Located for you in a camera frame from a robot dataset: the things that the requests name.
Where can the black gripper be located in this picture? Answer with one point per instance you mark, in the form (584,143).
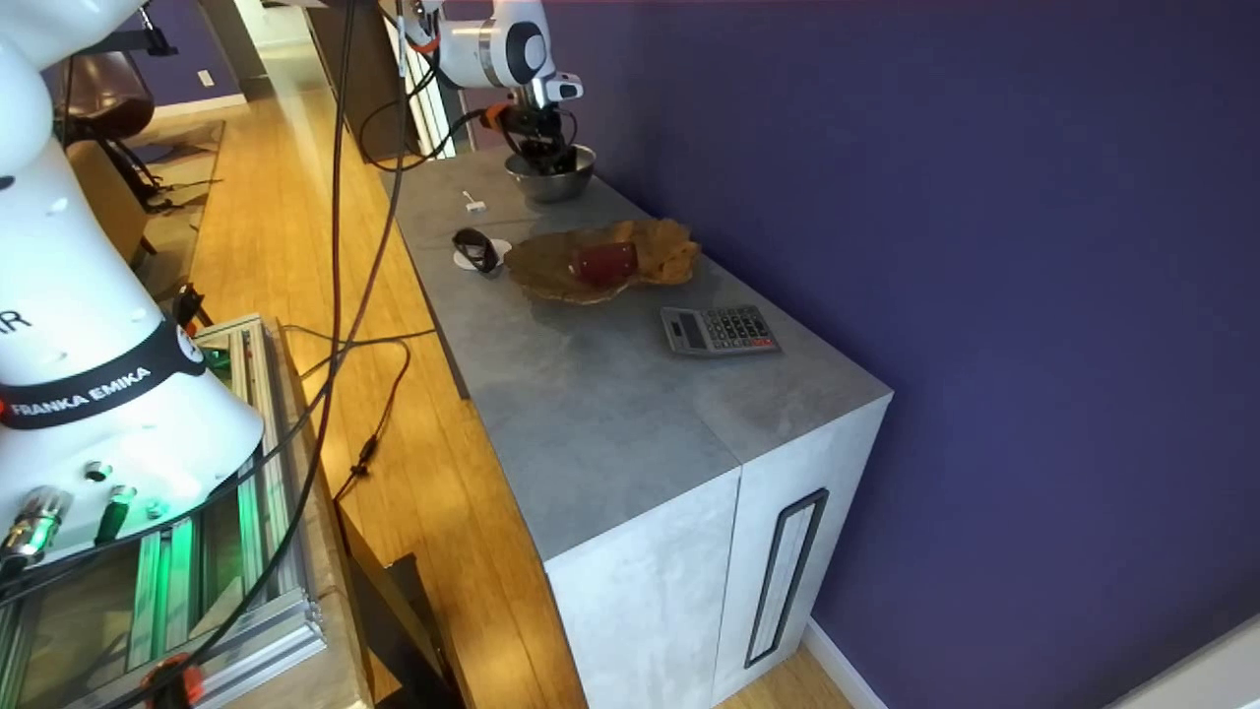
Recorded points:
(538,123)

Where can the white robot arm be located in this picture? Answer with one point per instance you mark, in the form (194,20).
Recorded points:
(110,420)

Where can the silver metal bowl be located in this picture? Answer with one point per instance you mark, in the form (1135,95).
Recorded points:
(551,186)

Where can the brown wooden burl tray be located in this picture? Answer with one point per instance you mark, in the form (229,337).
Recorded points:
(546,267)

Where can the black sunglasses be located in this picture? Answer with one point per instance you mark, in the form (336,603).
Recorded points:
(479,252)

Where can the grey calculator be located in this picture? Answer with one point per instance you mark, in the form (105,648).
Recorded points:
(719,334)

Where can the grey cabinet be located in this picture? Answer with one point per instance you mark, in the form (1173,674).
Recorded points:
(685,512)

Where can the black office chair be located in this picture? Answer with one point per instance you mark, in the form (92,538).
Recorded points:
(105,101)

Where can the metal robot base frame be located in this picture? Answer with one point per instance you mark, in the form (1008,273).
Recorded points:
(229,588)

